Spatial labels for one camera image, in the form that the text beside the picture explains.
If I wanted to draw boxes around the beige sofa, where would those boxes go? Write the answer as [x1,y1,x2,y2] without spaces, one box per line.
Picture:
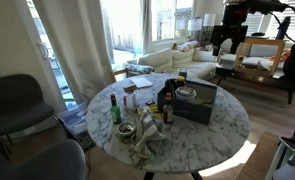
[126,38,290,81]

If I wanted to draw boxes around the green glass bottle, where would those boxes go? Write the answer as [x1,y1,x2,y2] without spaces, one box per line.
[109,93,123,125]

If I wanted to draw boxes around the cream cushion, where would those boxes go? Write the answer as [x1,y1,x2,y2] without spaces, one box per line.
[191,48,218,64]

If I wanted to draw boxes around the yellow packets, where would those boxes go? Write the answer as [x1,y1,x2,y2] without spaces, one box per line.
[148,103,164,119]

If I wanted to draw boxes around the white shade table lamp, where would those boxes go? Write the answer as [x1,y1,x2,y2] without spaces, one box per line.
[187,17,204,43]
[202,13,217,47]

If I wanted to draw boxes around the clear plastic storage bin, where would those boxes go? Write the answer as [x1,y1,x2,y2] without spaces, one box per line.
[57,101,98,152]

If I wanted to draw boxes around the small brown cardboard box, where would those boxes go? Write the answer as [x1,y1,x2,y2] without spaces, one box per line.
[122,84,138,94]

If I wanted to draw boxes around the dark drinking cup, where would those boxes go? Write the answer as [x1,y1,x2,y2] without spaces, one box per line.
[177,68,189,80]

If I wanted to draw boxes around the black low table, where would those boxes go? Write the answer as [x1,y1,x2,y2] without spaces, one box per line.
[215,64,295,105]

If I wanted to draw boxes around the purple folded umbrella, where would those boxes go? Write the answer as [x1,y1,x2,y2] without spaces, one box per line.
[275,15,292,41]

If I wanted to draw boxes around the yellow lid jar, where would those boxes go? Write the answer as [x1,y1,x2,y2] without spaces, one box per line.
[175,75,187,88]

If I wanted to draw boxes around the wooden bench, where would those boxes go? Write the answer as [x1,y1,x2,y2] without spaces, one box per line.
[235,130,282,180]

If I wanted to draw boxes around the orange cloth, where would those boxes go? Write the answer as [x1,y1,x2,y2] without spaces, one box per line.
[276,49,292,63]

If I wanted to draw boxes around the blue cardboard box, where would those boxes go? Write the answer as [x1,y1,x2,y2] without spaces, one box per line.
[156,78,219,126]

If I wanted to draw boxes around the striped beige cloth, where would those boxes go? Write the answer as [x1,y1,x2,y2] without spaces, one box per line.
[130,109,167,166]

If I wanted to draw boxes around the cream pillow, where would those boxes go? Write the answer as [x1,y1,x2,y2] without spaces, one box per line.
[138,47,173,73]

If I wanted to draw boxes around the wooden frame stand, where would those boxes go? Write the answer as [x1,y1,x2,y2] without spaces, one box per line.
[235,37,287,78]

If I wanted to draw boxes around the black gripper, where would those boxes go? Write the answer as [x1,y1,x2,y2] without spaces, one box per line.
[209,24,249,57]

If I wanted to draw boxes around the white curtain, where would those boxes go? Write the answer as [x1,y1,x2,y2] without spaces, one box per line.
[32,0,115,104]

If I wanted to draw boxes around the blue grey chair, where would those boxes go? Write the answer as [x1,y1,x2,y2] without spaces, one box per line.
[0,139,88,180]

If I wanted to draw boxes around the wooden chair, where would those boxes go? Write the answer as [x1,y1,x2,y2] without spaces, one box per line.
[110,68,130,83]

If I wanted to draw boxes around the floral patterned cushion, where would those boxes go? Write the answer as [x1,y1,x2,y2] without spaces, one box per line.
[176,40,200,53]

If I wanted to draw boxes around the white door handle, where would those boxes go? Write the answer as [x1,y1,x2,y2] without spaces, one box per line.
[37,42,50,60]

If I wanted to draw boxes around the white plastic bottle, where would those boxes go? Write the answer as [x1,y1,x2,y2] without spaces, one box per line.
[125,89,138,112]

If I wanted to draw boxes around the black table base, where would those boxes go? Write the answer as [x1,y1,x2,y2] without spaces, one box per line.
[142,170,204,180]

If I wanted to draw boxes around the dark grey shell chair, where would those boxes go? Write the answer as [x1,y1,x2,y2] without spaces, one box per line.
[0,73,56,143]

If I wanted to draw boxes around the brown sauce bottle red cap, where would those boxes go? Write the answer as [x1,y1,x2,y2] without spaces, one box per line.
[162,92,174,125]

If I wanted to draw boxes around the grey patterned pillow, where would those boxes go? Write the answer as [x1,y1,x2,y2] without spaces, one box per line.
[126,63,155,75]

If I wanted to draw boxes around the small round bowl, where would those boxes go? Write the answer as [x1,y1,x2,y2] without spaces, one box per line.
[117,121,137,141]

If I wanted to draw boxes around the clear round plastic container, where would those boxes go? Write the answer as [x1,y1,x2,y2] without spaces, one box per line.
[174,86,198,103]

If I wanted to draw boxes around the white paper sheet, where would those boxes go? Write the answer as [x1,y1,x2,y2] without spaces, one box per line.
[129,76,154,89]

